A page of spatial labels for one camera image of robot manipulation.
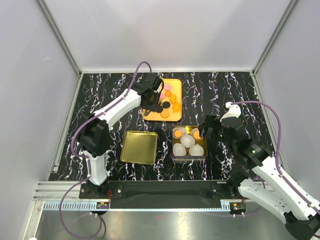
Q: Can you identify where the black sandwich cookie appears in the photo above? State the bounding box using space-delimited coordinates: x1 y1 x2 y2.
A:
156 106 163 113
162 101 171 109

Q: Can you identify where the round tan sandwich biscuit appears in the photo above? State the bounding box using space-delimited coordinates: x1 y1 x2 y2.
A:
192 130 202 141

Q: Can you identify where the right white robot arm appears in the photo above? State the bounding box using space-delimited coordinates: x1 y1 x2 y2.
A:
198 115 320 240

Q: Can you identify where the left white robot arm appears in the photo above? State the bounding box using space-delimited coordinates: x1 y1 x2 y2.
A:
76 73 165 198

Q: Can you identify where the top right paper cup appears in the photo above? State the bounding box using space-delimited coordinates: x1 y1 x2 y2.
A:
190 128 203 141

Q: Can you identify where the paper cup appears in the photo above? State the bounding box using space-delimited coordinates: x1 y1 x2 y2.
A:
190 128 203 141
173 143 187 157
188 144 204 157
180 134 196 148
172 126 187 139

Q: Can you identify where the orange swirl cookie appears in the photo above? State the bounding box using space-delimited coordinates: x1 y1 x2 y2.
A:
165 91 172 97

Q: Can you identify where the yellow plastic tray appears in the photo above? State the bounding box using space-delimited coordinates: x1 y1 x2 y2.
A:
142 78 183 122

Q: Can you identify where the round dotted tan biscuit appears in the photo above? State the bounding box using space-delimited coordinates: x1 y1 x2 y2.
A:
160 109 170 118

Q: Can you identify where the pink round macaron cookie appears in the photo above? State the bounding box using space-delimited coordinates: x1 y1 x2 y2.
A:
164 84 172 91

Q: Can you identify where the bottom right paper cup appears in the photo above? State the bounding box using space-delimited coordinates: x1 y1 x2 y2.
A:
188 144 204 157

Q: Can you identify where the centre paper cup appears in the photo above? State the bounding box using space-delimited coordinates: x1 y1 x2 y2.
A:
180 134 196 148

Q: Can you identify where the yellow fish shaped cookie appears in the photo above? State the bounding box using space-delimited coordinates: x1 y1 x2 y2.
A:
172 102 181 113

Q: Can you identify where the decorated cookie tin box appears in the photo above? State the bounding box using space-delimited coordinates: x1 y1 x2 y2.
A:
171 125 208 163

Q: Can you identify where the top left paper cup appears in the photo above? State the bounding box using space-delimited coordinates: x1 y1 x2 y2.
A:
172 126 187 139

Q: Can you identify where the bottom left paper cup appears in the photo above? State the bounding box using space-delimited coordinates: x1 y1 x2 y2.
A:
173 143 187 157

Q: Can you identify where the gold tin lid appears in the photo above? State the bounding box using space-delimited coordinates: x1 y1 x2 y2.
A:
120 131 159 165

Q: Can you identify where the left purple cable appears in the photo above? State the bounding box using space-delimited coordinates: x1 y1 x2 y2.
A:
58 61 152 238

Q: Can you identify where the purple cable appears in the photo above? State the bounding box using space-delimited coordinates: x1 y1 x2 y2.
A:
58 61 152 238
229 100 320 213

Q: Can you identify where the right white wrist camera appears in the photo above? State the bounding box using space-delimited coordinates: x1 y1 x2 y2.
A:
220 102 242 122

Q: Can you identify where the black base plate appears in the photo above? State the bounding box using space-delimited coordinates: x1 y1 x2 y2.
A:
79 180 242 200

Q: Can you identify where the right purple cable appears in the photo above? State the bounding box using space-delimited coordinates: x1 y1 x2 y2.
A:
229 100 320 213

